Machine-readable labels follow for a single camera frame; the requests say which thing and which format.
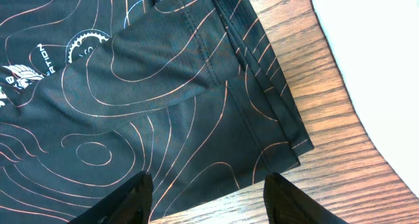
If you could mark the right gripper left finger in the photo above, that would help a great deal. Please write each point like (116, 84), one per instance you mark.
(128, 204)

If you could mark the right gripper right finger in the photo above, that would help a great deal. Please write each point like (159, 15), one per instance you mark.
(287, 204)

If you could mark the black printed cycling jersey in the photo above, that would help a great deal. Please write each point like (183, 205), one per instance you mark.
(137, 99)

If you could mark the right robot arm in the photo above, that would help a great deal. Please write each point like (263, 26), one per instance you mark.
(340, 120)

